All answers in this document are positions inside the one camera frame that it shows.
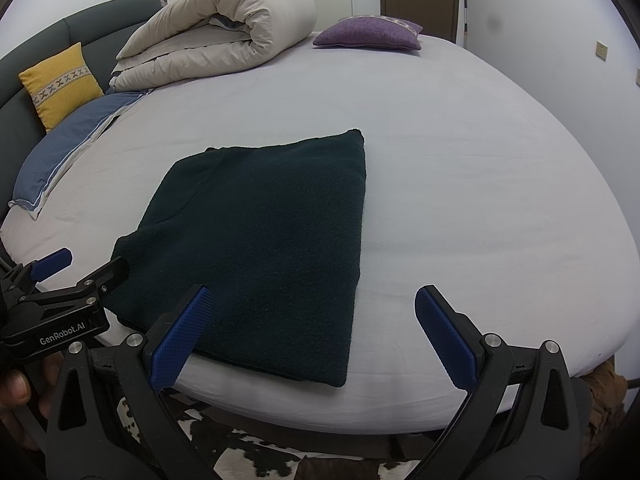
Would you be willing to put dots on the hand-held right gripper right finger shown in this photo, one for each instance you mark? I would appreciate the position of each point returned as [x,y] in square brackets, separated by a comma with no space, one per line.
[444,332]

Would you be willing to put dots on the blue pillow with white trim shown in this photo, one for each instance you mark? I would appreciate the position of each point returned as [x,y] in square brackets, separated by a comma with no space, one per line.
[65,152]

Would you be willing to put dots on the purple cushion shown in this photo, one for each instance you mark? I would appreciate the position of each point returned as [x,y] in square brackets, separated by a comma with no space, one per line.
[370,32]

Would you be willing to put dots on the cowhide rug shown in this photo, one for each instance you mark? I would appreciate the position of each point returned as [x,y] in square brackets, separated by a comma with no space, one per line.
[260,452]

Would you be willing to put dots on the bed with white sheet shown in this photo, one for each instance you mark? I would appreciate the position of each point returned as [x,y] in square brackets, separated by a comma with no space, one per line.
[475,185]

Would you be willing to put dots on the dark green knit sweater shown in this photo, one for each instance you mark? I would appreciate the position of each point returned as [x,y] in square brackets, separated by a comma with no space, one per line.
[270,240]

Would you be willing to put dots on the yellow cushion with patterned band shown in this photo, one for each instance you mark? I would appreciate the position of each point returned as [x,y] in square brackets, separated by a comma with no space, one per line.
[60,85]

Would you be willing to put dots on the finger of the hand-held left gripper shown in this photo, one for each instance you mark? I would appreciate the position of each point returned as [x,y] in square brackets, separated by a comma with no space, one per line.
[107,272]
[52,260]

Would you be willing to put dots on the brown crumpled cloth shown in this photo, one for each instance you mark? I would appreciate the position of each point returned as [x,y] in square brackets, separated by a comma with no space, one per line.
[605,400]

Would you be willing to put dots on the dark grey upholstered headboard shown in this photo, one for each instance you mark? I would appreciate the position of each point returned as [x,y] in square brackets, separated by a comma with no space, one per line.
[45,40]

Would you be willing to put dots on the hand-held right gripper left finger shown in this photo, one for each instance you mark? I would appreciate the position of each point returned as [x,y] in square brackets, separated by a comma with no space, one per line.
[181,330]

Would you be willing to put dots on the beige rolled duvet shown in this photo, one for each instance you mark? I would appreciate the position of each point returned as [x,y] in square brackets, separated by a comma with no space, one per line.
[225,30]

